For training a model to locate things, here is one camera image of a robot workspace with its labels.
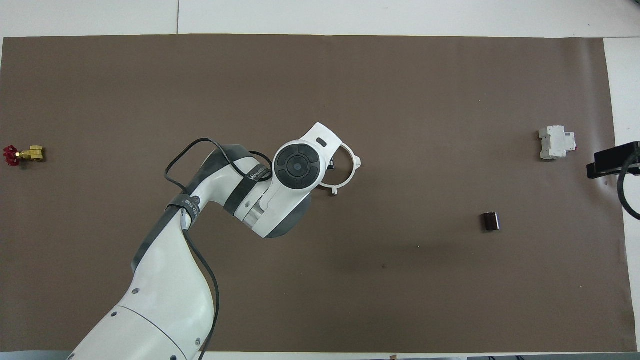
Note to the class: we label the small dark brown cylinder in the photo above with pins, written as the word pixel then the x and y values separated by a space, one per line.
pixel 490 221

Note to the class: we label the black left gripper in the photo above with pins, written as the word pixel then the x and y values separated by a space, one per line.
pixel 330 163

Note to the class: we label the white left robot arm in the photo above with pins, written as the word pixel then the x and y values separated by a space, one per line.
pixel 165 290

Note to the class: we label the white circuit breaker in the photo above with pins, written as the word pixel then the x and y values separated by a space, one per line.
pixel 554 142

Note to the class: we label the brown table mat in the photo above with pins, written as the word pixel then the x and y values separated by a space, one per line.
pixel 450 280

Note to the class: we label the white half pipe clamp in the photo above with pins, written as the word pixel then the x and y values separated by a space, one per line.
pixel 358 162
pixel 325 186

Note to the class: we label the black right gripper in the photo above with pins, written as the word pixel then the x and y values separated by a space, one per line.
pixel 617 155

